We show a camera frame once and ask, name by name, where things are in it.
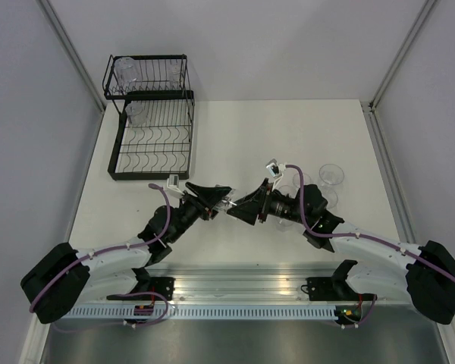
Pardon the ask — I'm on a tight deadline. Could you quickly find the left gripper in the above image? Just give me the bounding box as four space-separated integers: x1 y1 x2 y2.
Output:
169 181 232 243

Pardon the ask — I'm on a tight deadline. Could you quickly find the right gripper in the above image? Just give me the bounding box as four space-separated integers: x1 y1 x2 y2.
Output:
226 177 311 226

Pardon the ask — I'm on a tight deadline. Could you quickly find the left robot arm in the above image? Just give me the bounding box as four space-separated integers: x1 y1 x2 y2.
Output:
20 183 232 324

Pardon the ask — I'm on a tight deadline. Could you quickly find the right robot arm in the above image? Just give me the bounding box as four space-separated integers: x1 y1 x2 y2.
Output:
227 180 455 325

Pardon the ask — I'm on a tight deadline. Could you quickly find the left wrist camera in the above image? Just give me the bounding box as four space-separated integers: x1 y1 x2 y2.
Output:
166 174 184 199

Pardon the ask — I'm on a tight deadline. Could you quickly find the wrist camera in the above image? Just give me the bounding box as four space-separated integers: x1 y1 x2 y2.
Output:
166 174 184 199
266 158 287 189

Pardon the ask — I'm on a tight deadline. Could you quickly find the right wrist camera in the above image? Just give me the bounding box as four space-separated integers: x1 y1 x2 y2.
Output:
266 158 287 189

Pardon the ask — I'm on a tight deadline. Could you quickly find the aluminium mounting rail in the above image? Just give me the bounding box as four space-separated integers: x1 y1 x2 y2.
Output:
37 261 451 306

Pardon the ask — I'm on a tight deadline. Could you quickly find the black wire dish rack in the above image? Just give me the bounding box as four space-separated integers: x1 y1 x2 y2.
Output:
102 54 195 181

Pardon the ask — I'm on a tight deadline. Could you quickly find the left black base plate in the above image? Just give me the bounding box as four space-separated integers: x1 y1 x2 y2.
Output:
106 277 175 301

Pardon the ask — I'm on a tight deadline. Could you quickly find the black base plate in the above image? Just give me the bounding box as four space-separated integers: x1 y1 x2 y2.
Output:
305 277 374 302
106 277 175 301

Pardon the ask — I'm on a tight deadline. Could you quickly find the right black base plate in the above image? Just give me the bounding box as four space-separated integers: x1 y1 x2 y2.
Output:
305 277 374 302

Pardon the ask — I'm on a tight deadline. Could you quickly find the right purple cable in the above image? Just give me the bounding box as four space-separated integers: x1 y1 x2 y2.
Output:
286 163 455 315

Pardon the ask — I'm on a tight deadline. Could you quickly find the white slotted cable duct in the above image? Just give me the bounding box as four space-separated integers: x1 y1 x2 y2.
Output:
65 304 337 321

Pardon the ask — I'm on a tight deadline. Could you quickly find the left aluminium frame post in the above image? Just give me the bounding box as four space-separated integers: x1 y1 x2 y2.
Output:
36 0 106 115

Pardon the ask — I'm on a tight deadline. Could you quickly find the aluminium frame post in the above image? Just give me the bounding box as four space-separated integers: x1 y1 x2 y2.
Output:
366 0 440 112
36 0 106 115

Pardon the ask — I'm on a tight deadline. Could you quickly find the right aluminium frame post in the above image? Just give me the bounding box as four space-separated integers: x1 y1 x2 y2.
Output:
366 0 440 112

